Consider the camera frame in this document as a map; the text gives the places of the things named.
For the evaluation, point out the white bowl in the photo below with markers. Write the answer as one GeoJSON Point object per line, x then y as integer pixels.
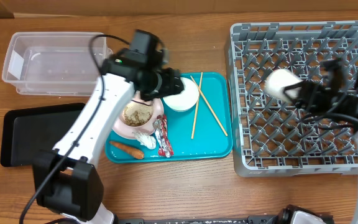
{"type": "Point", "coordinates": [184, 100]}

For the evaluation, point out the grey dish rack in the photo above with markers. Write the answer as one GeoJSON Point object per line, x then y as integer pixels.
{"type": "Point", "coordinates": [269, 137]}

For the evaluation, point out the clear plastic bin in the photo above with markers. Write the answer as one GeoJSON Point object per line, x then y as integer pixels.
{"type": "Point", "coordinates": [50, 63]}

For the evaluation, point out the pink plate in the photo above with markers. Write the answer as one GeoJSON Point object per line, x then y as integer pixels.
{"type": "Point", "coordinates": [125, 131]}

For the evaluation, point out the red foil snack wrapper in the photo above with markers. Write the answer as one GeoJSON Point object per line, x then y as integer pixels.
{"type": "Point", "coordinates": [160, 127]}

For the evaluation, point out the teal plastic tray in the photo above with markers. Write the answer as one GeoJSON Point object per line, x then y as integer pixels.
{"type": "Point", "coordinates": [209, 141]}

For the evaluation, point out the white cup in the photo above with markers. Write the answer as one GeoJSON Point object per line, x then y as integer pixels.
{"type": "Point", "coordinates": [277, 81]}

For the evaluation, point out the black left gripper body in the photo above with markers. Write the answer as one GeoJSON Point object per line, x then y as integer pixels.
{"type": "Point", "coordinates": [160, 84]}

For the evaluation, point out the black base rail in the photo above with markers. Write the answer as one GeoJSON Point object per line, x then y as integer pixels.
{"type": "Point", "coordinates": [288, 215]}

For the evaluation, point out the black tray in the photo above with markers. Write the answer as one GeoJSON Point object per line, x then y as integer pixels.
{"type": "Point", "coordinates": [27, 131]}

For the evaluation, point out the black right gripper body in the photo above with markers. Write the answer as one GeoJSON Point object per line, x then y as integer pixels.
{"type": "Point", "coordinates": [314, 100]}

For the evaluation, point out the white tissue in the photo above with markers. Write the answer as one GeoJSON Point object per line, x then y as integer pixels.
{"type": "Point", "coordinates": [146, 140]}

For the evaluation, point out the wooden chopstick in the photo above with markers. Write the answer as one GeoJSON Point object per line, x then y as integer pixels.
{"type": "Point", "coordinates": [196, 108]}
{"type": "Point", "coordinates": [210, 108]}

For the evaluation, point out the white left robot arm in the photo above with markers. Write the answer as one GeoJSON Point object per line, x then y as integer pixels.
{"type": "Point", "coordinates": [66, 180]}

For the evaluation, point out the orange carrot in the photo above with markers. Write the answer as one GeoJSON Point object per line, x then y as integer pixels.
{"type": "Point", "coordinates": [132, 151]}

